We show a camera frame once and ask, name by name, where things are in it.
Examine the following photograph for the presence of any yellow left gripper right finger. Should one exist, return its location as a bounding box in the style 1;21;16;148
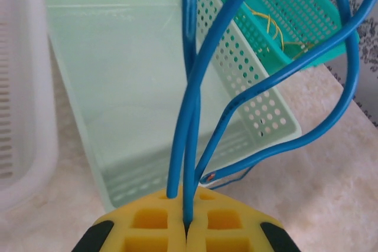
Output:
187;186;301;252

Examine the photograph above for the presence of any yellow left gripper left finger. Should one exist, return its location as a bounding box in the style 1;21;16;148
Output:
70;186;189;252

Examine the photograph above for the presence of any thin blue cable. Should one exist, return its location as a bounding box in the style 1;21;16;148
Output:
167;0;266;223
194;0;378;189

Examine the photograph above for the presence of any thin yellow cable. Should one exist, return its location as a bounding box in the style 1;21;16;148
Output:
247;9;286;54
282;41;315;60

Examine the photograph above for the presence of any mint green perforated basket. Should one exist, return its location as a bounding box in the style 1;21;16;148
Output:
41;0;302;209

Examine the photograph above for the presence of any white plastic mesh basket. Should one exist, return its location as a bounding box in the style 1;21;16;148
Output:
0;0;60;214

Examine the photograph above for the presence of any teal plastic mesh basket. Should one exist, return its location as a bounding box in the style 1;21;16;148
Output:
200;0;361;73

